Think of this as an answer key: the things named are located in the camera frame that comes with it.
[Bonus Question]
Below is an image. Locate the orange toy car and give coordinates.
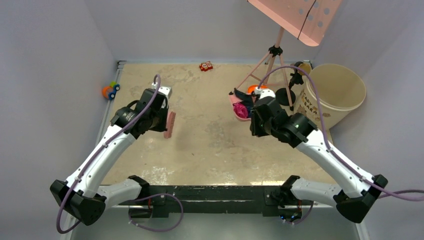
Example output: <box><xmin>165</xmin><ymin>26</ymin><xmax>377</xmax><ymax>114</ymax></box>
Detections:
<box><xmin>102</xmin><ymin>81</ymin><xmax>121</xmax><ymax>100</ymax></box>

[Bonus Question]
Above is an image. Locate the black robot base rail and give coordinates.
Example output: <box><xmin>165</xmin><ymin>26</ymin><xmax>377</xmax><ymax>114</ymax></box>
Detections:
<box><xmin>121</xmin><ymin>185</ymin><xmax>312</xmax><ymax>219</ymax></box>

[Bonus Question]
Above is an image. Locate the pink hand brush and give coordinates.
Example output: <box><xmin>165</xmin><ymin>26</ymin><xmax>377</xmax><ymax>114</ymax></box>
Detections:
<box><xmin>163</xmin><ymin>111</ymin><xmax>176</xmax><ymax>139</ymax></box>

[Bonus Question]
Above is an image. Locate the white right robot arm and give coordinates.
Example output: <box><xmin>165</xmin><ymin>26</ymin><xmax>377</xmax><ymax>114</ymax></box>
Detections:
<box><xmin>250</xmin><ymin>89</ymin><xmax>388</xmax><ymax>224</ymax></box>

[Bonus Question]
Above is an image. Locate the black microphone stand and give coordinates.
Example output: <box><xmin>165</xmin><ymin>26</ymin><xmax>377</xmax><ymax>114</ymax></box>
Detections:
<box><xmin>275</xmin><ymin>61</ymin><xmax>312</xmax><ymax>111</ymax></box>

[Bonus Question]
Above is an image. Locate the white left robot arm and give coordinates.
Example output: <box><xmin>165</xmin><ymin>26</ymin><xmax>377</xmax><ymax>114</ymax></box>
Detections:
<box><xmin>49</xmin><ymin>86</ymin><xmax>172</xmax><ymax>226</ymax></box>

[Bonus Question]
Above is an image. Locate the pink dustpan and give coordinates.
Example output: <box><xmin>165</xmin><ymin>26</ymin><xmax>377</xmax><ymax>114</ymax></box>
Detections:
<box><xmin>228</xmin><ymin>91</ymin><xmax>251</xmax><ymax>122</ymax></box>

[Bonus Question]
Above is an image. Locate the round magenta paper ball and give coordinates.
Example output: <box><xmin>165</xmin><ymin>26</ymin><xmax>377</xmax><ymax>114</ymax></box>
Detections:
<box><xmin>232</xmin><ymin>102</ymin><xmax>249</xmax><ymax>119</ymax></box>

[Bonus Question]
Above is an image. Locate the pink music stand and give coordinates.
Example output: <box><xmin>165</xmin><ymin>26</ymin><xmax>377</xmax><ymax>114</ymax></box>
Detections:
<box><xmin>236</xmin><ymin>0</ymin><xmax>343</xmax><ymax>112</ymax></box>

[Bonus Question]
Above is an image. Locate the cream cartoon bucket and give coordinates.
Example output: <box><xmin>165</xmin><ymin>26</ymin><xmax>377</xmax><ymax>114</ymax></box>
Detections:
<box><xmin>294</xmin><ymin>63</ymin><xmax>367</xmax><ymax>131</ymax></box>

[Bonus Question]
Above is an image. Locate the orange plastic ring toy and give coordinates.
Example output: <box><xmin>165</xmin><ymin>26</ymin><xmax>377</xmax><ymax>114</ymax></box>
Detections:
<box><xmin>246</xmin><ymin>84</ymin><xmax>268</xmax><ymax>95</ymax></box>

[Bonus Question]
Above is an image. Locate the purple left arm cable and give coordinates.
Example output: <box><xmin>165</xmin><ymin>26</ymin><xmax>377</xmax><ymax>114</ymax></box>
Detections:
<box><xmin>55</xmin><ymin>73</ymin><xmax>184</xmax><ymax>234</ymax></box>

